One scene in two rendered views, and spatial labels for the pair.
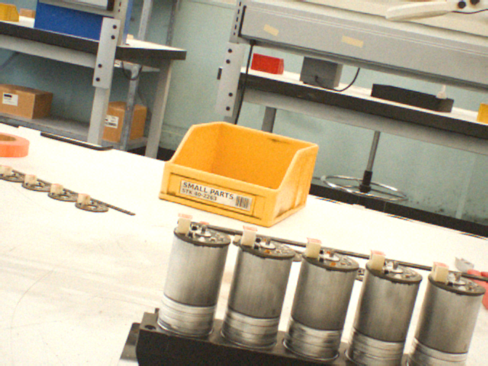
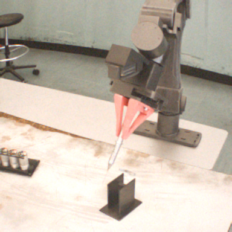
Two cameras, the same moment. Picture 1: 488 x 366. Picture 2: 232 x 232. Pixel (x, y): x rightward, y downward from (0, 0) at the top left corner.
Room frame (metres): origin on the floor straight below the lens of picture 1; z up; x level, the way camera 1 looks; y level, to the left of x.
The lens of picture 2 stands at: (1.03, 0.42, 1.33)
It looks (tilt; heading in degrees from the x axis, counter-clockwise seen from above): 29 degrees down; 194
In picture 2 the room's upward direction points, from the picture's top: straight up
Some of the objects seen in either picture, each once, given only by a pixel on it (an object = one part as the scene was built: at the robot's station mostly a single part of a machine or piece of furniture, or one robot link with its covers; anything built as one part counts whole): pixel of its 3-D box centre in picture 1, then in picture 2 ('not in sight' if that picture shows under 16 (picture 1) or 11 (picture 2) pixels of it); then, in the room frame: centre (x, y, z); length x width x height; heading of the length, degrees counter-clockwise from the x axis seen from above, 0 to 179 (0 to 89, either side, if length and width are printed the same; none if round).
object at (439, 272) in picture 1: (441, 271); not in sight; (0.35, -0.09, 0.82); 0.01 x 0.01 x 0.01; 2
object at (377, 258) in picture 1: (378, 260); not in sight; (0.35, -0.06, 0.82); 0.01 x 0.01 x 0.01; 2
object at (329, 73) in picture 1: (321, 71); not in sight; (2.84, -0.18, 0.80); 0.15 x 0.12 x 0.10; 168
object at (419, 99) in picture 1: (412, 97); not in sight; (2.85, -0.50, 0.77); 0.24 x 0.16 x 0.04; 63
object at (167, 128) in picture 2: not in sight; (168, 122); (0.07, 0.33, 0.79); 0.20 x 0.07 x 0.08; 78
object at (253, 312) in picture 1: (255, 300); (14, 159); (0.35, -0.01, 0.79); 0.02 x 0.02 x 0.05
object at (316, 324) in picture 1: (318, 311); (5, 157); (0.35, -0.04, 0.79); 0.02 x 0.02 x 0.05
